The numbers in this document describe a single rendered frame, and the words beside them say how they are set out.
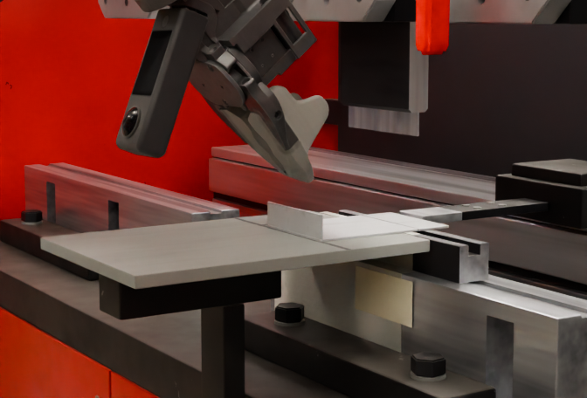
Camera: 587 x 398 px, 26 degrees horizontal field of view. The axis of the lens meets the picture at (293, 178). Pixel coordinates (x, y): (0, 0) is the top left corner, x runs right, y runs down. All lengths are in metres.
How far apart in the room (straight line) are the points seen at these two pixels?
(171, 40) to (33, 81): 0.91
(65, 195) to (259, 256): 0.74
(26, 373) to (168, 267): 0.62
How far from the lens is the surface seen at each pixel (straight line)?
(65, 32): 1.88
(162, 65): 0.96
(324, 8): 1.10
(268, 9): 0.99
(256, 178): 1.75
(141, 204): 1.47
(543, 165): 1.26
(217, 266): 0.93
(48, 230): 1.65
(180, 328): 1.26
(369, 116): 1.12
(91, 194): 1.60
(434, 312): 1.02
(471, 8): 0.94
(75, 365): 1.37
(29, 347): 1.50
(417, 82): 1.06
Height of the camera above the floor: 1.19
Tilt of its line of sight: 8 degrees down
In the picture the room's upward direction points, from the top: straight up
